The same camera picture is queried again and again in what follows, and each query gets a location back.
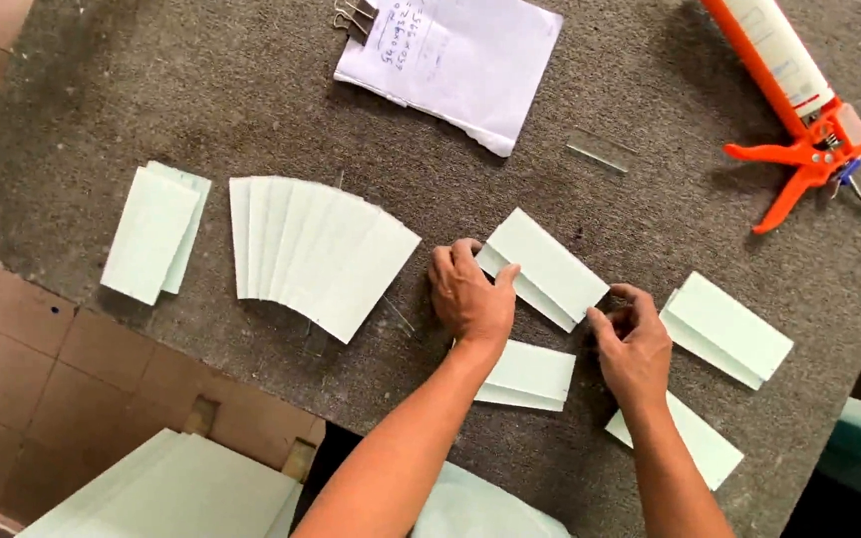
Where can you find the person's left hand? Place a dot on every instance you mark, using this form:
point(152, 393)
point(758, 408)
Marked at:
point(468, 303)

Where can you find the person's right hand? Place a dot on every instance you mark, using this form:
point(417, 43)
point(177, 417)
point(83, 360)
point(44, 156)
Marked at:
point(636, 355)

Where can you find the pale green glass rectangle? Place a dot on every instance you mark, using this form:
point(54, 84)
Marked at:
point(195, 217)
point(703, 441)
point(542, 305)
point(535, 370)
point(520, 400)
point(150, 235)
point(733, 325)
point(550, 261)
point(707, 357)

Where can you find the thin clear glass strip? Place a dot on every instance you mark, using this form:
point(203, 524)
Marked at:
point(596, 158)
point(399, 314)
point(606, 139)

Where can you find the fanned row of glass panes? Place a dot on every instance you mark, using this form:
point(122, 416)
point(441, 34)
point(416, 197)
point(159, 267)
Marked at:
point(318, 250)

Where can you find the wooden table support block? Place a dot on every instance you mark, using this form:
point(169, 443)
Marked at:
point(201, 417)
point(300, 459)

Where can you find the white handwritten paper sheets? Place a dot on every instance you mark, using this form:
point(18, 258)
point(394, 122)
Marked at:
point(460, 67)

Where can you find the orange caulking gun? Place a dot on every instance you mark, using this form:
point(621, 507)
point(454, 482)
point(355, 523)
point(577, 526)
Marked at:
point(804, 149)

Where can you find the black binder clip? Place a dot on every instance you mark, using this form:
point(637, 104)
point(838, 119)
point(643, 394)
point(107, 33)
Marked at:
point(356, 19)

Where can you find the white sealant cartridge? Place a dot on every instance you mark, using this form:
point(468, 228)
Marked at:
point(782, 52)

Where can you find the stack of large glass sheets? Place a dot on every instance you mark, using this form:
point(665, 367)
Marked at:
point(176, 493)

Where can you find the grey felt table cover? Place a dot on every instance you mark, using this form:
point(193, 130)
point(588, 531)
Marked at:
point(176, 90)

